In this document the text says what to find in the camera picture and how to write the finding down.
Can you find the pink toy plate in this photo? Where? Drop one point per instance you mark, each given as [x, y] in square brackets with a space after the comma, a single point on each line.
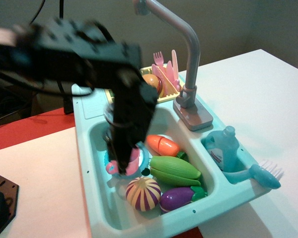
[158, 72]

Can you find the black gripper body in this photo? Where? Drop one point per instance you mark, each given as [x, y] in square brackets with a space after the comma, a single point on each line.
[129, 122]

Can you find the blue toy detergent bottle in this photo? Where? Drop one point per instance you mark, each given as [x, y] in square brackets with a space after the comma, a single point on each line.
[222, 146]

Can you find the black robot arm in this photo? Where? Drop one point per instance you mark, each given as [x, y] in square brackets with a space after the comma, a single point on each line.
[86, 55]

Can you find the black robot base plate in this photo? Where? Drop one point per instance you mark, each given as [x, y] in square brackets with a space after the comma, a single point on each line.
[8, 201]

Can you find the purple toy eggplant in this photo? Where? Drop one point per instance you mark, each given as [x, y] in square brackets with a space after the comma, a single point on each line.
[180, 196]

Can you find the red mat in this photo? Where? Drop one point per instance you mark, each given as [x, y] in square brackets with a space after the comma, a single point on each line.
[34, 127]

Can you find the toy hamburger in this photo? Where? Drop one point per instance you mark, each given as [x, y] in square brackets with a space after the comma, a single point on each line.
[155, 82]

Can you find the blue toy dish brush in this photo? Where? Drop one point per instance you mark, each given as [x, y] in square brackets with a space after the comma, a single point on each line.
[266, 173]

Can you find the teal toy sink unit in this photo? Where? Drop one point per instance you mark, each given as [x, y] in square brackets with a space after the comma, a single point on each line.
[110, 215]

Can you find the pink toy knife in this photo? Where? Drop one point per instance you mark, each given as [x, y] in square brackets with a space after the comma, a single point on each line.
[175, 65]

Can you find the yellow dish rack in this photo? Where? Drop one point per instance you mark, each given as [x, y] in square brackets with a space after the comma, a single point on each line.
[168, 94]

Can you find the pink toy cup with handle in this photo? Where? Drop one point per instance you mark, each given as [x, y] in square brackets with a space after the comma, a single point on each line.
[133, 165]

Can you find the blue toy plate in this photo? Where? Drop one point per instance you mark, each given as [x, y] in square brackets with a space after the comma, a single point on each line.
[143, 162]

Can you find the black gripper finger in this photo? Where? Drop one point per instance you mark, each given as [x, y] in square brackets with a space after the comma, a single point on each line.
[121, 155]

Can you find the orange toy carrot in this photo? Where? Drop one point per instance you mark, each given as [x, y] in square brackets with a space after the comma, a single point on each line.
[164, 146]

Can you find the striped toy onion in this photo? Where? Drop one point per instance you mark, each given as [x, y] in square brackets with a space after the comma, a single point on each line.
[143, 193]

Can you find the grey toy faucet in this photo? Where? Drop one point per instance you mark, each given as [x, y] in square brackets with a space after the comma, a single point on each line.
[190, 110]

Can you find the pink toy fork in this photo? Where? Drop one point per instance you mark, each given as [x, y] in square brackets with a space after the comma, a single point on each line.
[158, 59]

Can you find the green toy corn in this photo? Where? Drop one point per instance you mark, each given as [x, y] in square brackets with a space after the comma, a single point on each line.
[174, 171]

